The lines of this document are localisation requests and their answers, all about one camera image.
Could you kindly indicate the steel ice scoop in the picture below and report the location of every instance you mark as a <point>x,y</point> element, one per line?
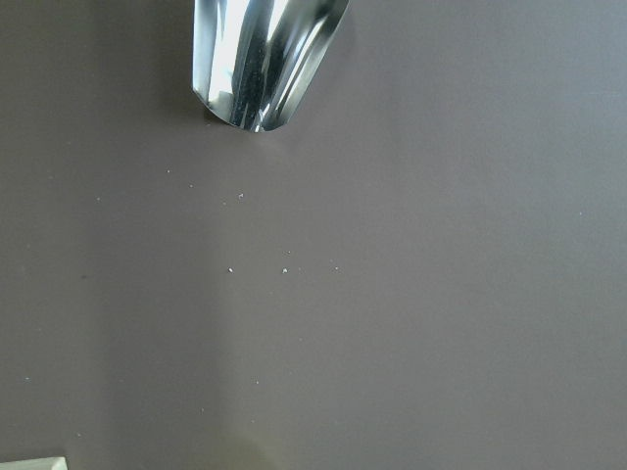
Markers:
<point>253,61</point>

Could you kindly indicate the wooden cutting board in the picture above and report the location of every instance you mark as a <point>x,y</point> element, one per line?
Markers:
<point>43,463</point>

